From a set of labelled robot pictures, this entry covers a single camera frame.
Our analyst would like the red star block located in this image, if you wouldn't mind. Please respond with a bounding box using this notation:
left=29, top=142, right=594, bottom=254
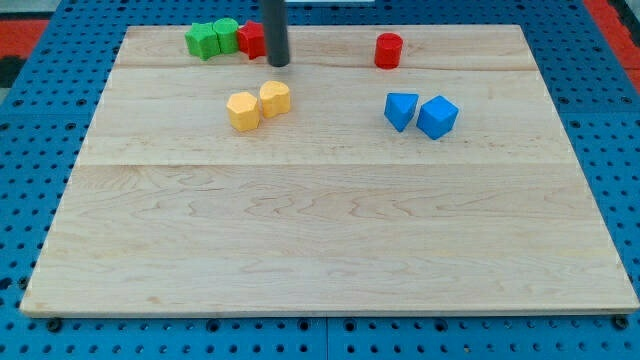
left=236, top=20, right=266, bottom=60

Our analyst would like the green star block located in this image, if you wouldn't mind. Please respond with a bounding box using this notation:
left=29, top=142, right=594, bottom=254
left=185, top=23, right=221, bottom=61

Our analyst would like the light wooden board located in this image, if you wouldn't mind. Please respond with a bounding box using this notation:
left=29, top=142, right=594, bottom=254
left=20, top=25, right=639, bottom=318

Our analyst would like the yellow heart block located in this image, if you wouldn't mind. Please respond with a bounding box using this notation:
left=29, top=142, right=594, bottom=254
left=259, top=80, right=291, bottom=118

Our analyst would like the yellow hexagon block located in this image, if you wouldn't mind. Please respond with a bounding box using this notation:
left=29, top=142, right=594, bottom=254
left=226, top=92, right=260, bottom=132

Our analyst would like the blue triangle block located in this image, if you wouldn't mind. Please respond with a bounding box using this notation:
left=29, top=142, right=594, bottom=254
left=384, top=93, right=419, bottom=132

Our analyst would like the blue cube block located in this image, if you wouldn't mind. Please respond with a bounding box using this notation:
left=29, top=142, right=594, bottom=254
left=416, top=95, right=459, bottom=140

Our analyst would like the red cylinder block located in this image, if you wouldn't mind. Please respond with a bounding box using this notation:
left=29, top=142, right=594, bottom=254
left=374, top=32, right=404, bottom=70

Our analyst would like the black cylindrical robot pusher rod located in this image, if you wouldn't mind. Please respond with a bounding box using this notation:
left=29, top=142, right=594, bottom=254
left=259, top=0, right=290, bottom=67

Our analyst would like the green cylinder block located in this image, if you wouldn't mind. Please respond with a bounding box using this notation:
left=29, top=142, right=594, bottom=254
left=213, top=17, right=239, bottom=54

